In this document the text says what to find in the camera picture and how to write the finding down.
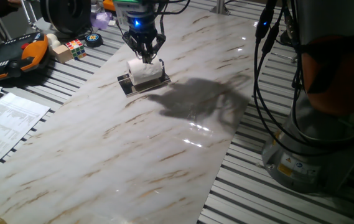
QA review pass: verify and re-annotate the small white figurine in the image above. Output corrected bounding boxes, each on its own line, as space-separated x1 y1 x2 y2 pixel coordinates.
45 32 62 50

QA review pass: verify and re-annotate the large black filament spool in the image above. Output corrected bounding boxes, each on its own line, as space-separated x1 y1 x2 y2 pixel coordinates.
39 0 93 36

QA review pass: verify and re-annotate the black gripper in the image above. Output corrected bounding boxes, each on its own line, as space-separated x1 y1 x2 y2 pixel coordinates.
122 2 167 63

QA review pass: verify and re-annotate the colourful puzzle cube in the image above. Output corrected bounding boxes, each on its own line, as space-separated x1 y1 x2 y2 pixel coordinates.
65 38 88 61

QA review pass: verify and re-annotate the round black disc blue print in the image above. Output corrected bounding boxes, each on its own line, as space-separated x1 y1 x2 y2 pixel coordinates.
84 32 105 49

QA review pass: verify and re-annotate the marble pattern board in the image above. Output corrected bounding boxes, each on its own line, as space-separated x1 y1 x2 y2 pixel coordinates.
0 2 277 224

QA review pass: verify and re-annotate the aluminium frame post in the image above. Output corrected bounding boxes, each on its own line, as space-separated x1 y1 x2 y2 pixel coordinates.
210 0 231 16

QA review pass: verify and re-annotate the plain wooden cube block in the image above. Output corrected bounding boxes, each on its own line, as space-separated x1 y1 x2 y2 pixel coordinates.
52 44 74 65

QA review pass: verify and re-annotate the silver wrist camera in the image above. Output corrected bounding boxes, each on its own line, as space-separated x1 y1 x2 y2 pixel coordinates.
114 2 132 27

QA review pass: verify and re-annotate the black cable with plug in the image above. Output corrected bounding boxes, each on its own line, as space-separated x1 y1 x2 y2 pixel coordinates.
256 0 354 150
253 0 336 156

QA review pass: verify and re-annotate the black and orange teach pendant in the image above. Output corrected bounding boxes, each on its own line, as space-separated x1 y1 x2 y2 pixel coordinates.
0 31 50 83

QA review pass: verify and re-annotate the orange button box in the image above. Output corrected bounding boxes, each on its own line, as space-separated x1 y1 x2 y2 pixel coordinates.
102 0 116 12

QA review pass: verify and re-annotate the printed paper sheet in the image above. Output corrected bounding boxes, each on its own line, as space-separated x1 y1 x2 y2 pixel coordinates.
0 92 51 177

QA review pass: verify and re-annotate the white toilet paper roll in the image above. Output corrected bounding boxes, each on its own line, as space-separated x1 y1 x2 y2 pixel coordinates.
127 58 164 86

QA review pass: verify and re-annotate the pale purple bag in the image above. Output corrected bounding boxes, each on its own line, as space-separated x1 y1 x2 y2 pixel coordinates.
90 11 113 31

